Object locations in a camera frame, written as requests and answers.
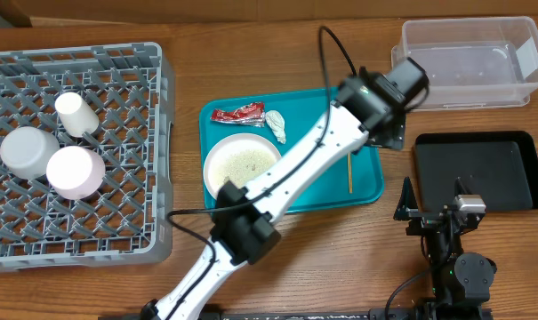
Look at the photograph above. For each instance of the pink cup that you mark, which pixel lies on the pink cup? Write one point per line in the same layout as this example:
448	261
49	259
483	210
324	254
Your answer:
75	172

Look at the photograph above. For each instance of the white label on bin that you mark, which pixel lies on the white label on bin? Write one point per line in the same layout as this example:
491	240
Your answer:
527	58

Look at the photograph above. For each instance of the grey bowl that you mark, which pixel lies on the grey bowl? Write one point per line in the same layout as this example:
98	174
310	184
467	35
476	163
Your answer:
26	151

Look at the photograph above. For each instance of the grey dishwasher rack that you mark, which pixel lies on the grey dishwasher rack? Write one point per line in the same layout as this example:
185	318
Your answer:
130	87

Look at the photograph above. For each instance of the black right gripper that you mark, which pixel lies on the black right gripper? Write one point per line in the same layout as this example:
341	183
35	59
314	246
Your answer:
431	214

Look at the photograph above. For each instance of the wooden chopstick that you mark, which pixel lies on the wooden chopstick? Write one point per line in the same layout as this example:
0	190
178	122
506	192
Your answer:
349	173

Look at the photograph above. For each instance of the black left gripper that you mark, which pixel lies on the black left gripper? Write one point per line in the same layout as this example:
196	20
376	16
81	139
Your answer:
397	139

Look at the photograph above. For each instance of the black tray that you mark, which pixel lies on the black tray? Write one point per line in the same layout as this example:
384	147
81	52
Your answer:
501	167

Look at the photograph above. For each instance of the clear plastic bin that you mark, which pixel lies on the clear plastic bin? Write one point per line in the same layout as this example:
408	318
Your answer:
465	31

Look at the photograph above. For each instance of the teal serving tray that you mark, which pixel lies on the teal serving tray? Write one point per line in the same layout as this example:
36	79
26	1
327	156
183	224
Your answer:
300	110

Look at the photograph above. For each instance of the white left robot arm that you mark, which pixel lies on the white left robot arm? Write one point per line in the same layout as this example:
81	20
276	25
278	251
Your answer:
245	219

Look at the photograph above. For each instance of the white napkin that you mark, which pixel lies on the white napkin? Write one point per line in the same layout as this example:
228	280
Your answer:
276	123

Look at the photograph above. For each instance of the red foil wrapper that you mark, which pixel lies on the red foil wrapper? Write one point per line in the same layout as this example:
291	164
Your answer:
252	114

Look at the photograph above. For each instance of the white cup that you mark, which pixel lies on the white cup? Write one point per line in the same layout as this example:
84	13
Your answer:
76	114

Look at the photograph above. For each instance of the white dirty plate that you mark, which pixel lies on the white dirty plate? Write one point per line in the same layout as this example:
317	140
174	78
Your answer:
238	158

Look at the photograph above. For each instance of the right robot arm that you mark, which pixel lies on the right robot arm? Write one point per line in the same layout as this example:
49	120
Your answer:
461	280

